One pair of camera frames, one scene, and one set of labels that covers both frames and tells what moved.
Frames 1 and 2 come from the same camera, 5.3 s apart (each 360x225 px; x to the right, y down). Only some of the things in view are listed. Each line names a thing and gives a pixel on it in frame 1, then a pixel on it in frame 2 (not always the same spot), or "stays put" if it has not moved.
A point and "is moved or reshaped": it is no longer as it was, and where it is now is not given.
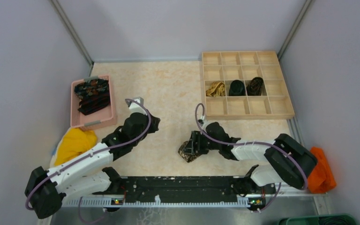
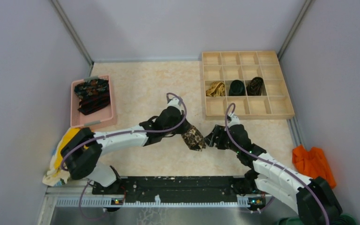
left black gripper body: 153,128 → 180,130
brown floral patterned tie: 187,157 is moved or reshaped
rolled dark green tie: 236,88 stays put
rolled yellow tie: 217,89 stays put
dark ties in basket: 94,94 stays put
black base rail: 186,187 stays put
